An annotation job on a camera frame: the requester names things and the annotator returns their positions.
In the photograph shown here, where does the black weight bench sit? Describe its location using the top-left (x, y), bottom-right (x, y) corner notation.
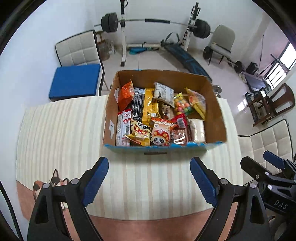
top-left (161, 32), bottom-right (212, 83)

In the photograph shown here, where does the grey chair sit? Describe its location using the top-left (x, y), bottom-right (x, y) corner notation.
top-left (203, 25), bottom-right (235, 64)

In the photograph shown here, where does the white beige snack pack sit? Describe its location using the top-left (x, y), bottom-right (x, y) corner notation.
top-left (189, 118), bottom-right (206, 143)

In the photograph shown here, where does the white squat rack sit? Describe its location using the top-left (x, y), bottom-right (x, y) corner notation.
top-left (119, 0), bottom-right (202, 68)

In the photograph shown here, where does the small red snack packet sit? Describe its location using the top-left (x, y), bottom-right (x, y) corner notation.
top-left (171, 113), bottom-right (188, 129)

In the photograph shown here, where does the striped cat table mat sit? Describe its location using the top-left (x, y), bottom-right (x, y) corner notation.
top-left (16, 96), bottom-right (243, 240)

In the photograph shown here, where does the brown red snack packet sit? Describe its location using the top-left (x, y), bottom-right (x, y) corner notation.
top-left (171, 128), bottom-right (192, 146)

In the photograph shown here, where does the yellow triangular snack bag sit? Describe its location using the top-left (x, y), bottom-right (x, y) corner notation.
top-left (125, 119), bottom-right (151, 147)

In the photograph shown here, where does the yellow cracker packet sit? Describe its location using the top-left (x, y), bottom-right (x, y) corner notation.
top-left (185, 88), bottom-right (207, 121)

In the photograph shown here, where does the colourful candy ball bag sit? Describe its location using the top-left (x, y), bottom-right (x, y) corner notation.
top-left (174, 93), bottom-right (194, 116)

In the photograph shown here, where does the barbell with black plates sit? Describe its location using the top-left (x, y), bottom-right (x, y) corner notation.
top-left (94, 13), bottom-right (211, 39)

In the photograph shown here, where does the dark wooden chair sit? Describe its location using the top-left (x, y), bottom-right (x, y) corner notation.
top-left (247, 83), bottom-right (295, 126)

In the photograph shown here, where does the orange snack bag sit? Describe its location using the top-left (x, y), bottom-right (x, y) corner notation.
top-left (118, 81), bottom-right (134, 111)

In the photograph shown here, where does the white chair blue cushion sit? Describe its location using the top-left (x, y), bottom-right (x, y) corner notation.
top-left (48, 30), bottom-right (105, 101)

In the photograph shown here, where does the red white snack packet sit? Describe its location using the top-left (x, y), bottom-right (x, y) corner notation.
top-left (115, 108), bottom-right (132, 147)

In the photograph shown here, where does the panda mushroom snack bag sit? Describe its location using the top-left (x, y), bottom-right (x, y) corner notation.
top-left (151, 118), bottom-right (177, 147)

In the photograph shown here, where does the white oat snack packet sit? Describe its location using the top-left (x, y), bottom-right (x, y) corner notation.
top-left (153, 82), bottom-right (175, 108)

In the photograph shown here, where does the yellow black noodle packet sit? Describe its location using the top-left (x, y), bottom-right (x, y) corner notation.
top-left (132, 87), bottom-right (160, 126)

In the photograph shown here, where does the blue cardboard box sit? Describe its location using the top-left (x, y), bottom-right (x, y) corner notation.
top-left (102, 70), bottom-right (227, 155)

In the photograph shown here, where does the white padded chair right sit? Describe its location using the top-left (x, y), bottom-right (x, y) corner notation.
top-left (238, 120), bottom-right (293, 174)

